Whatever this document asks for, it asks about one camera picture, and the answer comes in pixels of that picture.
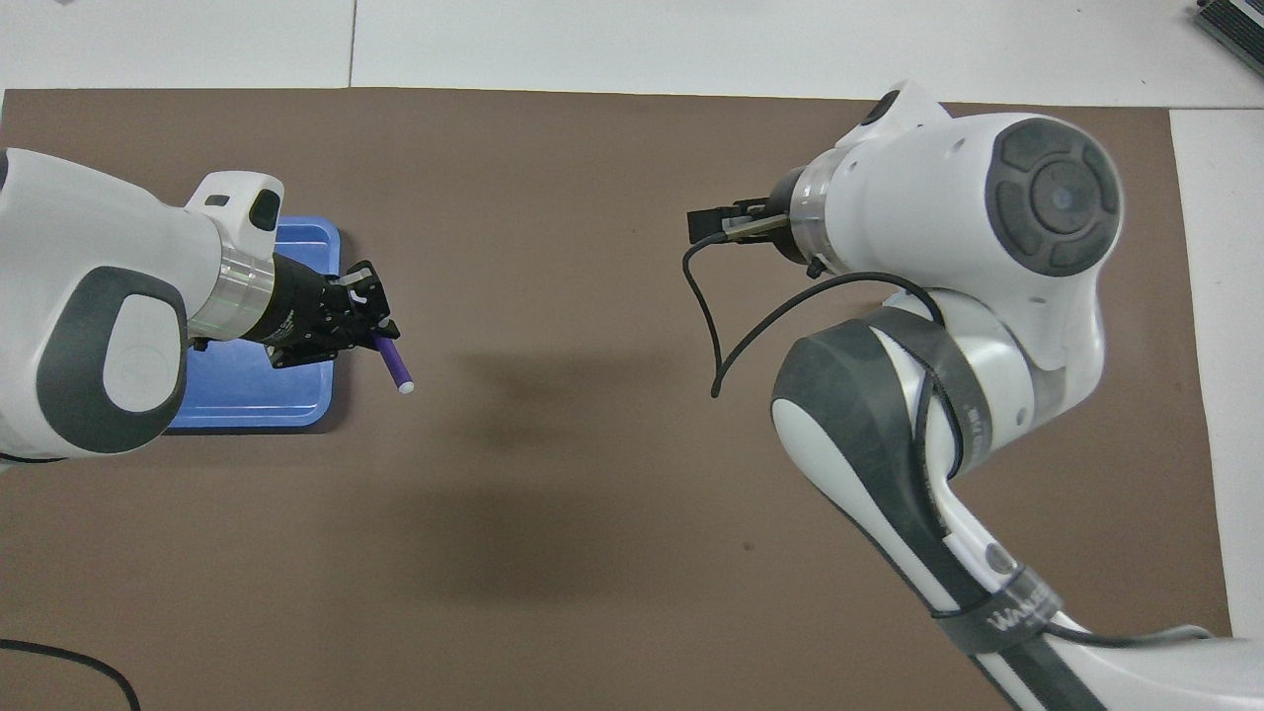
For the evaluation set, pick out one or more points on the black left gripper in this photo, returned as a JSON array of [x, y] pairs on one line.
[[296, 306]]

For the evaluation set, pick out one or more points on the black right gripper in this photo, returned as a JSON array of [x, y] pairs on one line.
[[780, 212]]

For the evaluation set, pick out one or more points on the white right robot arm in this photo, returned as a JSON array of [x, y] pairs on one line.
[[968, 227]]

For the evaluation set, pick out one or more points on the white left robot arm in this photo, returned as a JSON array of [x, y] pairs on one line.
[[89, 296]]

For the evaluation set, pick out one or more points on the blue plastic tray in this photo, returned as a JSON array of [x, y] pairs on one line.
[[296, 400]]

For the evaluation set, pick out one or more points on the brown table mat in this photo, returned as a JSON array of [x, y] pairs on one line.
[[592, 513]]

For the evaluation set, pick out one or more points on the grey ribbed device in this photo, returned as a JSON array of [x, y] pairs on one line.
[[1234, 25]]

